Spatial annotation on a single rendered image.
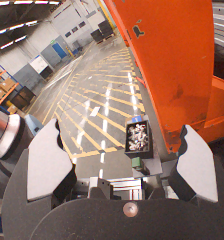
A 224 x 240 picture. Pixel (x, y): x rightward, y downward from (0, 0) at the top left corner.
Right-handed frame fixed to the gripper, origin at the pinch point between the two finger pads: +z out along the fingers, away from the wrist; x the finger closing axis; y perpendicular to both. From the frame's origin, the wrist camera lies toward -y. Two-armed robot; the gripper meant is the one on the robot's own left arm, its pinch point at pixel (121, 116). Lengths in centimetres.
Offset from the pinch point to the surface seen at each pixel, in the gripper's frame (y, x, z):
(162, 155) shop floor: 73, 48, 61
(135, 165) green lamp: 31.6, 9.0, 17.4
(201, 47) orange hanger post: -9.8, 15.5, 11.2
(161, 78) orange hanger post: -2.4, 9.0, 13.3
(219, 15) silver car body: -37, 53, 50
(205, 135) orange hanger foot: 18.5, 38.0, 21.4
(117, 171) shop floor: 99, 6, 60
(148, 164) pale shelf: 46, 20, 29
